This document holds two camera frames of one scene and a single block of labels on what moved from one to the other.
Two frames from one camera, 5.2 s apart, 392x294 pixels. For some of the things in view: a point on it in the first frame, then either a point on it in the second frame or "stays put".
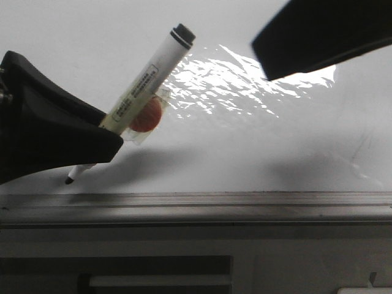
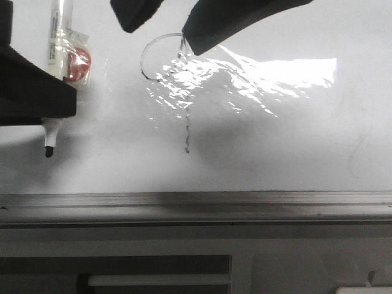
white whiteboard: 228,128 stays put
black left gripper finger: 307,35 → 210,21
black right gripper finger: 44,127 → 29,92
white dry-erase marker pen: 146,86 → 60,21
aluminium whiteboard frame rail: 195,208 stays put
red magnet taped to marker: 147,117 → 77,59
